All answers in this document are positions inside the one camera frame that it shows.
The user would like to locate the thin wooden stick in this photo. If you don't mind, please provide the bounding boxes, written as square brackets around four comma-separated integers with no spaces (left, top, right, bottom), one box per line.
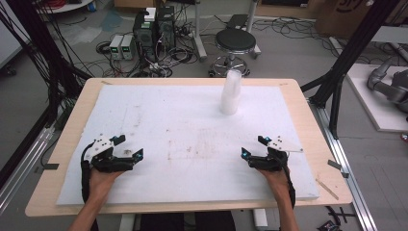
[315,178,340,201]

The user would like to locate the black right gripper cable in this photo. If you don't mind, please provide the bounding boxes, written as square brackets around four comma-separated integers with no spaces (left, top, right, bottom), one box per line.
[278,157,296,210]

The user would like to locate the stack of clear plastic cups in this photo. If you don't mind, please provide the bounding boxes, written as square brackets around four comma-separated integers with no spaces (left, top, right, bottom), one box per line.
[219,68,243,116]

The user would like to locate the white foam mat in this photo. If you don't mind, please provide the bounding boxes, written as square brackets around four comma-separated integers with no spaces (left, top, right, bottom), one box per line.
[56,84,321,206]

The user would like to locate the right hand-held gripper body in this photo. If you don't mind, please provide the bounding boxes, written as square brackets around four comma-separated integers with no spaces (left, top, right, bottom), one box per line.
[248,136,304,172]

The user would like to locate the person's dark trousers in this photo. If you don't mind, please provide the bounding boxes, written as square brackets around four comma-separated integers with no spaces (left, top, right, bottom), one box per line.
[140,211,238,231]

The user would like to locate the black flat device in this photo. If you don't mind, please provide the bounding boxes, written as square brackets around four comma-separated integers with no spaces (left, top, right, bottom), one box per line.
[225,13,250,30]

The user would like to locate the grey bench power supply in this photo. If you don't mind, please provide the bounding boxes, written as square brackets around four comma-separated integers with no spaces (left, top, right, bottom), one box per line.
[120,34,137,61]
[109,34,125,61]

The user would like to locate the black metal frame post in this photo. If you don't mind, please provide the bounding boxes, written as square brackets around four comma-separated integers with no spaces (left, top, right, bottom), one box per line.
[300,0,402,140]
[0,0,92,129]

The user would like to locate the light wooden table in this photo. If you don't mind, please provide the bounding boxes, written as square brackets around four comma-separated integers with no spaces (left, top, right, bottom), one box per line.
[24,77,353,218]

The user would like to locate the aluminium rail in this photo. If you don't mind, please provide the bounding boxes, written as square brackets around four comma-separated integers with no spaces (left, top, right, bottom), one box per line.
[0,126,56,215]
[308,99,379,231]

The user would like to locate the black round stool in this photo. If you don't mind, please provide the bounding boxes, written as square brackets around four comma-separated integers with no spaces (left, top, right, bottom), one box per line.
[209,28,258,78]

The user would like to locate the white base board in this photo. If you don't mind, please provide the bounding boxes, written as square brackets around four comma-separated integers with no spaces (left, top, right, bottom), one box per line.
[345,63,408,133]

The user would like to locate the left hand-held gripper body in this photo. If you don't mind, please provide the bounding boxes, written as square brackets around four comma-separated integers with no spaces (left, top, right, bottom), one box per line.
[84,134,135,174]

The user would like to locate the black computer tower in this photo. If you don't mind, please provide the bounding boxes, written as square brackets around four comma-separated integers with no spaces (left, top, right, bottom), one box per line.
[132,9,158,62]
[156,5,177,52]

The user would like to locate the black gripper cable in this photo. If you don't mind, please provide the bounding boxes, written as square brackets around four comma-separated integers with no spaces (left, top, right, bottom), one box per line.
[80,142,94,204]
[278,157,296,210]

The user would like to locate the person's left hand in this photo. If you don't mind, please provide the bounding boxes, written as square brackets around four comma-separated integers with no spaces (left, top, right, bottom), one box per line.
[88,167,125,202]

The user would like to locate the brown cardboard box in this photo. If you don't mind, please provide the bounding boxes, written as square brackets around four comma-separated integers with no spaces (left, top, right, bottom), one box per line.
[314,0,408,40]

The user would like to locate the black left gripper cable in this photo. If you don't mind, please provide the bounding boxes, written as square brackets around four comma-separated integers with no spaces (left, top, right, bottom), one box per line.
[80,142,94,204]

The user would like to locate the white desk leg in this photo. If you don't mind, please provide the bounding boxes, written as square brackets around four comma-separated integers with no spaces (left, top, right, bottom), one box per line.
[191,0,209,63]

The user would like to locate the person's right hand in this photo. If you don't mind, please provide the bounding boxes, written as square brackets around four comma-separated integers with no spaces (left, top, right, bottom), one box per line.
[258,168,291,202]

